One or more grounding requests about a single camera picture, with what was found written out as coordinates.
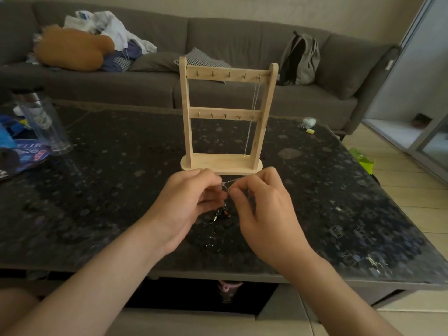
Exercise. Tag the grey fabric sofa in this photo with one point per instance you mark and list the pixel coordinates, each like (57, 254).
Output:
(238, 34)

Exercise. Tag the blue crumpled garment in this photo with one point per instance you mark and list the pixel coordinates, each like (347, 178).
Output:
(130, 50)

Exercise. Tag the pink item under table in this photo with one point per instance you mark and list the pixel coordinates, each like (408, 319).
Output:
(229, 286)

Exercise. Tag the dark shoe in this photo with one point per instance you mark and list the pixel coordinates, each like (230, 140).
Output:
(421, 120)

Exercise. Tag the person's left forearm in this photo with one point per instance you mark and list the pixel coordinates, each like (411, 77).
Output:
(87, 286)

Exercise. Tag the green bag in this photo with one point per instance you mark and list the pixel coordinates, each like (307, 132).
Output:
(363, 160)

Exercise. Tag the clear plastic tumbler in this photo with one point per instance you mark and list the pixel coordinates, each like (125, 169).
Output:
(43, 122)

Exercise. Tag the wooden jewelry stand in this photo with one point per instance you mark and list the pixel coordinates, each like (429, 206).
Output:
(224, 163)

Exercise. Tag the checkered pillow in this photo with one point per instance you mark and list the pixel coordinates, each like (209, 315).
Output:
(201, 60)

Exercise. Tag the blue printed packet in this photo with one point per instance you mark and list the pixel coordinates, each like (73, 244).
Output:
(33, 153)

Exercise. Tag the person's bare leg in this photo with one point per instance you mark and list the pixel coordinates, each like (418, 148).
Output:
(14, 307)

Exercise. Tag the person's left hand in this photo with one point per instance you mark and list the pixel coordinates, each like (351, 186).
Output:
(182, 206)

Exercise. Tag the blue plastic bottle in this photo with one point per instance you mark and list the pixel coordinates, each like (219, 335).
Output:
(6, 136)

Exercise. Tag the grey flat cushion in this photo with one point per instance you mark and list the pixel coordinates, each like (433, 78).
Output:
(152, 61)

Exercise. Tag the small black object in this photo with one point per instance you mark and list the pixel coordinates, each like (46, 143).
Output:
(376, 179)

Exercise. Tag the grey backpack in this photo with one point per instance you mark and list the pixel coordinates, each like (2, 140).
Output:
(306, 62)

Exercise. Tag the white crumpled garment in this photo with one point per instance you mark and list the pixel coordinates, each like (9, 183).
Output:
(113, 27)

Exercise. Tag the person's right hand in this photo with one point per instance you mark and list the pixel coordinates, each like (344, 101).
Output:
(273, 220)

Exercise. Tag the sliding glass door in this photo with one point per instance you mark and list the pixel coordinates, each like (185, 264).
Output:
(420, 66)

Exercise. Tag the brown plush toy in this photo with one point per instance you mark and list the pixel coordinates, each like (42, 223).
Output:
(70, 48)

